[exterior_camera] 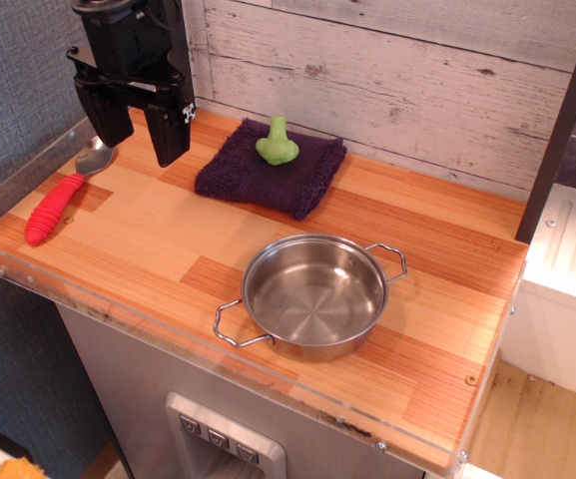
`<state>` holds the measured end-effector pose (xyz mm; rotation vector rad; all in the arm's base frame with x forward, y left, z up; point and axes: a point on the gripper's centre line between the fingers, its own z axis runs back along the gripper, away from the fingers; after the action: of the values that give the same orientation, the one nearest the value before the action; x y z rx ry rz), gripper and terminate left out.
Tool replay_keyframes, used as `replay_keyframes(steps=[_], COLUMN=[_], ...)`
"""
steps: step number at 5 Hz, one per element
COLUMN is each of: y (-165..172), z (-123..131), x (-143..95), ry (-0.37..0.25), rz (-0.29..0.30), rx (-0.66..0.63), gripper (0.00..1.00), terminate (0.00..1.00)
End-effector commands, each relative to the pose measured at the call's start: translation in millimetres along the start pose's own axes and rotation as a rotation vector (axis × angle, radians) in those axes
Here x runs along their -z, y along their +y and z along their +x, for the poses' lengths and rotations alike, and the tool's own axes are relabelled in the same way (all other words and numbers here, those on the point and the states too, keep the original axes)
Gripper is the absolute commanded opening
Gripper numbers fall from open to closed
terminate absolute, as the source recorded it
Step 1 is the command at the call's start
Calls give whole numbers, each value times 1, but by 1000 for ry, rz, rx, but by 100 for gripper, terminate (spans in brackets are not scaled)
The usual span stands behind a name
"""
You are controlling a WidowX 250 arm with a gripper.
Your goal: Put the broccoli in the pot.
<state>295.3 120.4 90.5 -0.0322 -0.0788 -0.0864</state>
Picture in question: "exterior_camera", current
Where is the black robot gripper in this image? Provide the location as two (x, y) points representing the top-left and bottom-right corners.
(69, 1), (195, 168)

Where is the green toy broccoli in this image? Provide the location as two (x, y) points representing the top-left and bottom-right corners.
(256, 116), (299, 166)

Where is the stainless steel pot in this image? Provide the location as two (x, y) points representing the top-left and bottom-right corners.
(213, 234), (408, 362)

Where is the purple folded towel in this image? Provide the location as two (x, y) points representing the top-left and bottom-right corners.
(194, 119), (346, 221)

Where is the grey toy kitchen cabinet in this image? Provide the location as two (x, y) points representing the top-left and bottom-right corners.
(58, 306), (424, 478)

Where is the silver toy dispenser panel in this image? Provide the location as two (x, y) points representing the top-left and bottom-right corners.
(166, 392), (288, 478)

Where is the orange yellow object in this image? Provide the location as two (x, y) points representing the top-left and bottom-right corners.
(0, 458), (47, 479)

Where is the white toy sink unit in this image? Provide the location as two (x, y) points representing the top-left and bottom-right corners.
(500, 73), (576, 403)

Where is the red handled metal spoon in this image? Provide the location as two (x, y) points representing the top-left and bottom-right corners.
(24, 137), (113, 245)

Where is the clear acrylic guard rail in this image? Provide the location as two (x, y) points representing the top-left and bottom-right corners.
(0, 112), (527, 477)

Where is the dark vertical post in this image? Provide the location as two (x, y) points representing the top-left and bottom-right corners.
(515, 65), (576, 243)

